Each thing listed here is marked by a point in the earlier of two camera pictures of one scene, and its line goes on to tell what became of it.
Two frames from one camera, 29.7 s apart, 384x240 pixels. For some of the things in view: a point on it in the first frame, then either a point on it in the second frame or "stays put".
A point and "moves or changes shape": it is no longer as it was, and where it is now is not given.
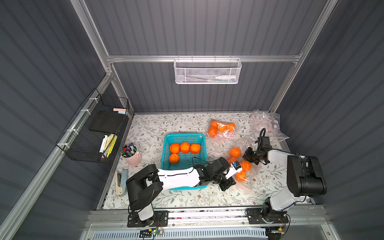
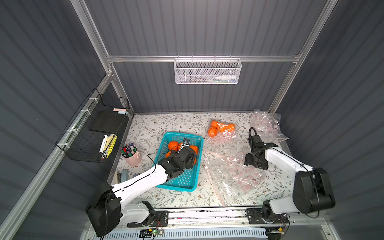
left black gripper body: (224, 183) → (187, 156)
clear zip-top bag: (250, 175) moves or changes shape
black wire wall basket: (93, 132) stays put
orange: (175, 148) stays put
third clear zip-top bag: (266, 124) stays put
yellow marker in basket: (112, 145) stays put
